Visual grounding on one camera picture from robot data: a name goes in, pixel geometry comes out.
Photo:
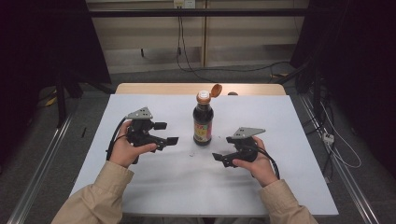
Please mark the dark sauce bottle orange cap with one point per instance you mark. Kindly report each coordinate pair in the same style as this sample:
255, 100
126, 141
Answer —
203, 124

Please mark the aluminium floor rail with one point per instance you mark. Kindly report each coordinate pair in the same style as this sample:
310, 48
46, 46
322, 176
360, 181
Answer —
40, 174
351, 183

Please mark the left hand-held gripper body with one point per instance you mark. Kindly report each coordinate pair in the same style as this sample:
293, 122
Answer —
140, 133

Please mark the yellow floor tape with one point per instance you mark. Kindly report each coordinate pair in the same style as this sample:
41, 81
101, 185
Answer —
51, 101

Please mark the wooden table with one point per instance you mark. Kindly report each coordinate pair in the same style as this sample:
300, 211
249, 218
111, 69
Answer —
155, 88

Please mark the person's right hand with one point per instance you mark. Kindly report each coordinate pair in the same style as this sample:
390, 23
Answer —
260, 168

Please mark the black metal stand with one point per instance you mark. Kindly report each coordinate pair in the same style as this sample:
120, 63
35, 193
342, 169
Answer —
60, 99

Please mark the black horizontal bar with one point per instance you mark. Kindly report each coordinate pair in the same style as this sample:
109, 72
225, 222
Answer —
199, 12

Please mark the black curtain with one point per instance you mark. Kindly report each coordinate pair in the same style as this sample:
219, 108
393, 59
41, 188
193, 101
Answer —
358, 62
37, 56

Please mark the white table cover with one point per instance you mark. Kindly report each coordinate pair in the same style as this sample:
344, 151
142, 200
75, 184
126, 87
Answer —
174, 186

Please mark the white wall socket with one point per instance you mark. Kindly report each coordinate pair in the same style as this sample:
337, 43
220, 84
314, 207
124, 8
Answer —
184, 3

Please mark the white power strip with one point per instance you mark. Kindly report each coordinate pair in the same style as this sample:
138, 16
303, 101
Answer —
328, 138

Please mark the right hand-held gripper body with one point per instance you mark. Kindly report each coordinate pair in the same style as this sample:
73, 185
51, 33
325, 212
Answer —
244, 146

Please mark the person's left hand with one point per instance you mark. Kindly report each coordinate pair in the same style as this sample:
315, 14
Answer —
124, 152

